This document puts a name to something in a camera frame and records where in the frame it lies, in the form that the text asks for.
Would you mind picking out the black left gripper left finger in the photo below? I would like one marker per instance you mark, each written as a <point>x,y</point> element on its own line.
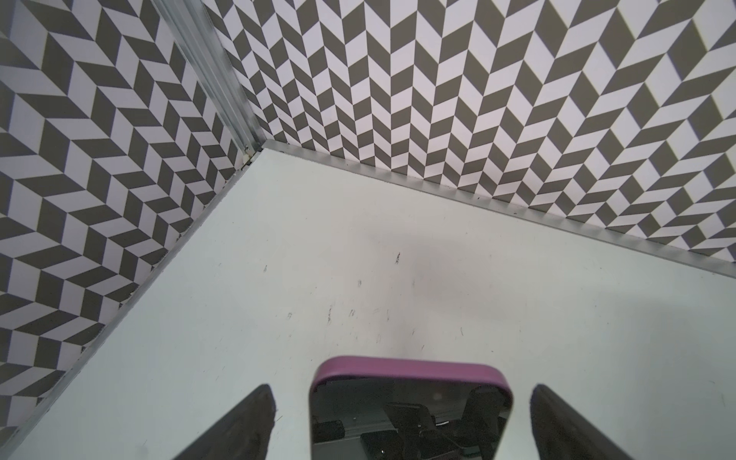
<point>241,434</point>

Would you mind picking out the phone reflecting pattern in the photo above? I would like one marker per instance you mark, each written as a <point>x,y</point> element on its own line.
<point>385,408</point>

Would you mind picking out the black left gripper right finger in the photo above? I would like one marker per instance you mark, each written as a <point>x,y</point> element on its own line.
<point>562,433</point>

